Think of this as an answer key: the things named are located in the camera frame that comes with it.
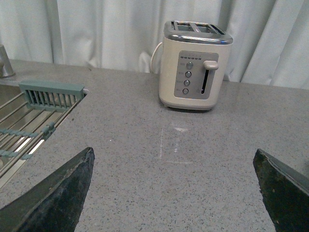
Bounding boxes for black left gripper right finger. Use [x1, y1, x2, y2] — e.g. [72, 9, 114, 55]
[253, 149, 309, 232]

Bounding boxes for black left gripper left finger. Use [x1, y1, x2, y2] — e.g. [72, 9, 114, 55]
[0, 147, 95, 232]

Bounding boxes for stainless steel sink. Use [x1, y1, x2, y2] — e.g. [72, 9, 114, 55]
[0, 83, 49, 188]

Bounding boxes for green sink drying rack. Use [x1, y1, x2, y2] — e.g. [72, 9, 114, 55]
[0, 80, 85, 176]

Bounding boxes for steel faucet base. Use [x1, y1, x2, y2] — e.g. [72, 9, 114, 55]
[0, 44, 15, 78]

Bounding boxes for white curtain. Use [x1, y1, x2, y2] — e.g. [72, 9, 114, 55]
[0, 0, 309, 89]

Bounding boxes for cream two-slot toaster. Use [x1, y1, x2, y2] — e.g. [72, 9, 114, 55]
[159, 20, 233, 111]

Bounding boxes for white toaster power cable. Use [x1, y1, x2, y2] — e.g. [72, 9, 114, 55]
[151, 42, 163, 73]

